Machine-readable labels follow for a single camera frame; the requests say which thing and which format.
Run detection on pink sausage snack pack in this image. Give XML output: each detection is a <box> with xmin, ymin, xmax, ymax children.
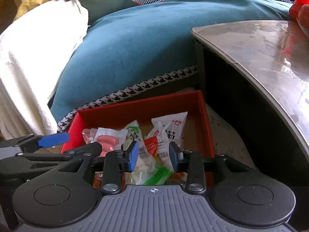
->
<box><xmin>82</xmin><ymin>128</ymin><xmax>128</xmax><ymax>157</ymax></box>

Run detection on green white snack bag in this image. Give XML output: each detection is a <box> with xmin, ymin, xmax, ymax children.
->
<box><xmin>123</xmin><ymin>120</ymin><xmax>172</xmax><ymax>185</ymax></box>

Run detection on white bamboo shoot snack bag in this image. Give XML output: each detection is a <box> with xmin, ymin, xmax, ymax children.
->
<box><xmin>151</xmin><ymin>112</ymin><xmax>188</xmax><ymax>150</ymax></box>

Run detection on red Trolli candy bag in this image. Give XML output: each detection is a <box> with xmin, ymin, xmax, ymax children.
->
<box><xmin>144</xmin><ymin>136</ymin><xmax>159</xmax><ymax>157</ymax></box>

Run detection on red cardboard box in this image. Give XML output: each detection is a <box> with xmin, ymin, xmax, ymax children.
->
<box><xmin>61</xmin><ymin>91</ymin><xmax>215</xmax><ymax>158</ymax></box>

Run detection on white towel blanket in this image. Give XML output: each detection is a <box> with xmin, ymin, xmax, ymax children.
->
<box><xmin>1</xmin><ymin>0</ymin><xmax>88</xmax><ymax>139</ymax></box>

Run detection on dark coffee table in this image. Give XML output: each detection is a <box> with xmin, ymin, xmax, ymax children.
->
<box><xmin>191</xmin><ymin>19</ymin><xmax>309</xmax><ymax>199</ymax></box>

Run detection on teal sofa cover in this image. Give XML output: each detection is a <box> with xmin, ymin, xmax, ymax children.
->
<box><xmin>51</xmin><ymin>0</ymin><xmax>291</xmax><ymax>131</ymax></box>

